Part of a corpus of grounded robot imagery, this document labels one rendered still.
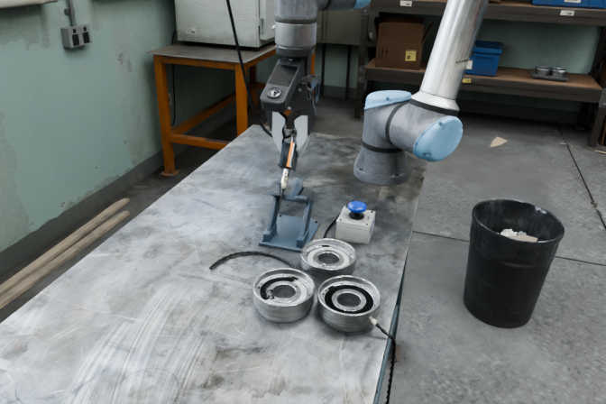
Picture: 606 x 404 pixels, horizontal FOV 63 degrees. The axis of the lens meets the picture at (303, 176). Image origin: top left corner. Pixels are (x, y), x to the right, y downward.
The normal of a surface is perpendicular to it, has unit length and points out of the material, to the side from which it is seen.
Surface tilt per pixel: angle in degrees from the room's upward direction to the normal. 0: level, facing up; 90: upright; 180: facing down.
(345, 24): 90
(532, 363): 0
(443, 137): 97
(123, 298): 0
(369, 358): 0
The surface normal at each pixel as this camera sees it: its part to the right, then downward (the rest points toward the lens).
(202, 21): -0.30, 0.40
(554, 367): 0.03, -0.91
